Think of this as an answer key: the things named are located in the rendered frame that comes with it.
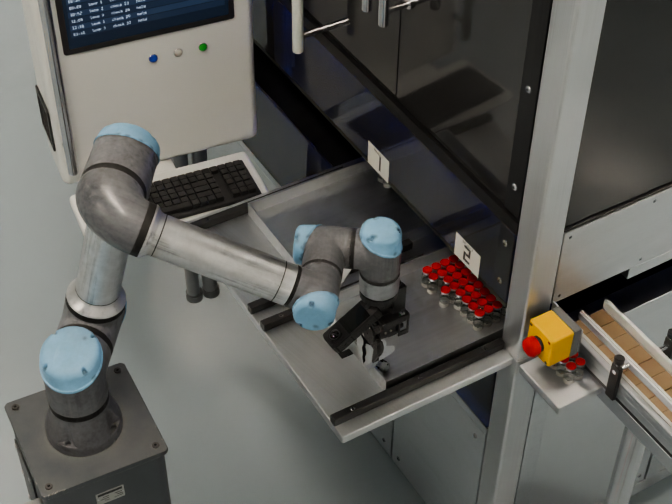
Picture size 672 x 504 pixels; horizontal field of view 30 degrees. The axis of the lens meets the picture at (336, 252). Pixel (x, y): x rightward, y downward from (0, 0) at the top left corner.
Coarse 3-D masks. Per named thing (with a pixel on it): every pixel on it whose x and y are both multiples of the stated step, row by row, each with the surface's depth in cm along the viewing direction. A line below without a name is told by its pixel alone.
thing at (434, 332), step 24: (408, 264) 268; (408, 288) 266; (336, 312) 261; (432, 312) 261; (456, 312) 261; (408, 336) 256; (432, 336) 256; (456, 336) 257; (480, 336) 257; (360, 360) 251; (408, 360) 252; (432, 360) 247; (384, 384) 245
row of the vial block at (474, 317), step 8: (432, 264) 265; (440, 264) 265; (432, 272) 265; (440, 272) 264; (440, 280) 264; (448, 280) 262; (440, 288) 265; (456, 288) 260; (456, 296) 260; (464, 296) 258; (456, 304) 261; (464, 304) 258; (472, 304) 257; (464, 312) 259; (472, 312) 257; (480, 312) 255; (472, 320) 258; (480, 320) 255; (480, 328) 257
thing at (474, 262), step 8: (456, 232) 255; (456, 240) 256; (464, 240) 253; (456, 248) 257; (464, 248) 254; (472, 248) 251; (472, 256) 252; (480, 256) 249; (472, 264) 253; (472, 272) 255
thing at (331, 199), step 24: (360, 168) 293; (288, 192) 285; (312, 192) 289; (336, 192) 289; (360, 192) 289; (384, 192) 289; (264, 216) 282; (288, 216) 283; (312, 216) 283; (336, 216) 283; (360, 216) 283; (384, 216) 283; (408, 216) 283; (288, 240) 277
